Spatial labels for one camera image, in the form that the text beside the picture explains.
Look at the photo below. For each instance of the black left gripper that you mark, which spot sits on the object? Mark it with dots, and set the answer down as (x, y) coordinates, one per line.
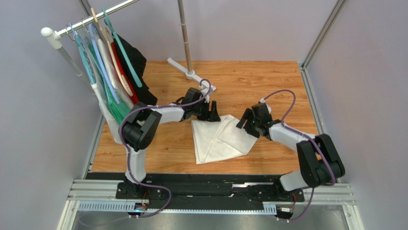
(212, 116)

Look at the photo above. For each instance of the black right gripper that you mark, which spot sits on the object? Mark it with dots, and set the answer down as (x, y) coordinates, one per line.
(247, 123)

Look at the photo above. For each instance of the white cloth napkin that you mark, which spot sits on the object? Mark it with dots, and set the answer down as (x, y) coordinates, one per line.
(220, 141)

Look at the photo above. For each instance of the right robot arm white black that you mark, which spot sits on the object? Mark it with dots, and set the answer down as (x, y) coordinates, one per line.
(318, 157)

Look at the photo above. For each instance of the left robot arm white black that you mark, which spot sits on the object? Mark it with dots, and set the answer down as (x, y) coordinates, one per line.
(139, 127)

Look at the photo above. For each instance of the green hanging garment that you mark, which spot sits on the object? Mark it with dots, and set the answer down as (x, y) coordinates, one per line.
(118, 111)

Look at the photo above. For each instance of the white hanging garment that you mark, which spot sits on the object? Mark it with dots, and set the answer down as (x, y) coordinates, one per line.
(112, 124)

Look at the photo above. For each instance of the red hanging garment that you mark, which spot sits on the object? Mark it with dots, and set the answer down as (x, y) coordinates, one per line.
(133, 97)

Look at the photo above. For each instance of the wooden hanger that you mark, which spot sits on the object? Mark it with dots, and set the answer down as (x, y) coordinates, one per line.
(108, 38)

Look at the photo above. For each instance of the blue plastic hanger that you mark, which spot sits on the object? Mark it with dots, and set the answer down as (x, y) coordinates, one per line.
(107, 82)

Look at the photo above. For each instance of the light teal plastic hanger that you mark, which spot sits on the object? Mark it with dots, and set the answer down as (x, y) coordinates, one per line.
(84, 55)

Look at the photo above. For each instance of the white clothes rack stand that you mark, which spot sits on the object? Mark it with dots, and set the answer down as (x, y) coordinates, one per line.
(153, 26)

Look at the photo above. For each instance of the aluminium frame rail right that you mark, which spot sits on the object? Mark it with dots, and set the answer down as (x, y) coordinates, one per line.
(307, 74)

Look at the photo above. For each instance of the aluminium frame rail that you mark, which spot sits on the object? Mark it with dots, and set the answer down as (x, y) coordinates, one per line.
(307, 74)
(82, 164)

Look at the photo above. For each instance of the white slotted cable duct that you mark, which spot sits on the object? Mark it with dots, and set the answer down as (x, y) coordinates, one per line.
(126, 206)

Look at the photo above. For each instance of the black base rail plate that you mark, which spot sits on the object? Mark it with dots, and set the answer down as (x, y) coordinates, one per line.
(183, 190)

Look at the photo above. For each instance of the aluminium frame rail left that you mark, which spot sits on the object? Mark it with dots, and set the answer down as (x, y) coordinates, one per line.
(82, 164)

